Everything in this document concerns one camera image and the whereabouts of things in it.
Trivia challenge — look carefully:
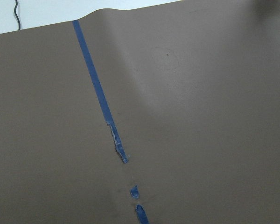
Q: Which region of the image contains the black pendant cable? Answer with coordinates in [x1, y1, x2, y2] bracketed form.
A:
[13, 0, 22, 30]

